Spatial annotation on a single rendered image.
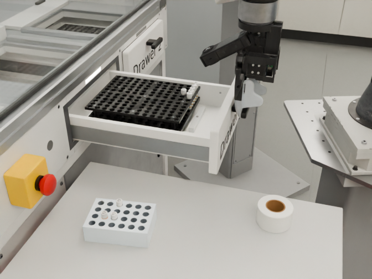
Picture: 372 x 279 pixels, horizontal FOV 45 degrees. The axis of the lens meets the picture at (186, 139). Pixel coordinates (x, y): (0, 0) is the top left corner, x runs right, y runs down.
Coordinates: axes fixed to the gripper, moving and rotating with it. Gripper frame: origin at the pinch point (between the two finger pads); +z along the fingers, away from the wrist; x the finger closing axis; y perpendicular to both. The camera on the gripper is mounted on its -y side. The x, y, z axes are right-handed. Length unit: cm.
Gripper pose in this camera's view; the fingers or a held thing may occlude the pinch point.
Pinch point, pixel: (238, 107)
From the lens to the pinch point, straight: 101.8
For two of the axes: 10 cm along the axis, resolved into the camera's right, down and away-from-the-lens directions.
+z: -0.1, 8.4, 5.5
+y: 9.6, 1.6, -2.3
